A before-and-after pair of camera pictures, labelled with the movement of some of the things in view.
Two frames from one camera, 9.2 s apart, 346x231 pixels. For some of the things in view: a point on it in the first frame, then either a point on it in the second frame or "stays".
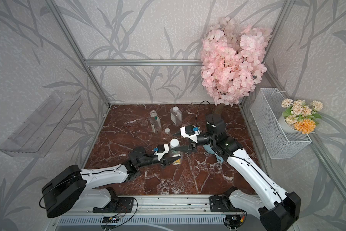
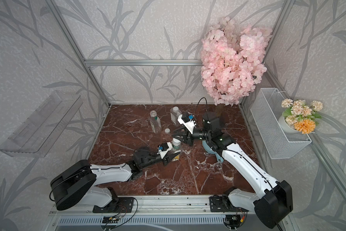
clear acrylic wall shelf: [37, 136] stays
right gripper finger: [186, 148] → [183, 138]
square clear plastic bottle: [176, 116] stays
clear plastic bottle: [155, 122] stays
